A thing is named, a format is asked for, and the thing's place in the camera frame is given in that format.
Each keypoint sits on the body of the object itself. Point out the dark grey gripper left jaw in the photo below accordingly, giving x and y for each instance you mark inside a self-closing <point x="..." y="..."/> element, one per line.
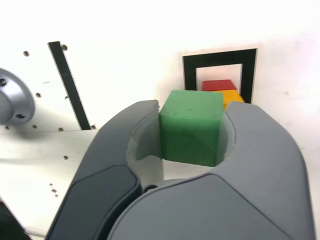
<point x="105" y="162"/>

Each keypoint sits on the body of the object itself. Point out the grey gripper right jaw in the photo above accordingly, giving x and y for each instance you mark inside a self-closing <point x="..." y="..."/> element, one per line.
<point x="225" y="205"/>

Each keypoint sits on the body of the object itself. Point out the green cube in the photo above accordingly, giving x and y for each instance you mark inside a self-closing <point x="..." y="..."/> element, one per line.
<point x="190" y="125"/>

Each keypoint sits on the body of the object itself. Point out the yellow cube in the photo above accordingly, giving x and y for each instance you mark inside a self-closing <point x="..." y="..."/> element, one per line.
<point x="232" y="97"/>

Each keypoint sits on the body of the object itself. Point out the red cube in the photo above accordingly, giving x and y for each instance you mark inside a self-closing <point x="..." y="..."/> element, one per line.
<point x="218" y="85"/>

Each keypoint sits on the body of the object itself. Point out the black tape square outline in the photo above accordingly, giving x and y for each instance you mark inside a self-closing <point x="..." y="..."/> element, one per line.
<point x="190" y="70"/>

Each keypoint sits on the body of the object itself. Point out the black tape strip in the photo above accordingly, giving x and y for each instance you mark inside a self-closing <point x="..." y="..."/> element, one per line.
<point x="67" y="82"/>

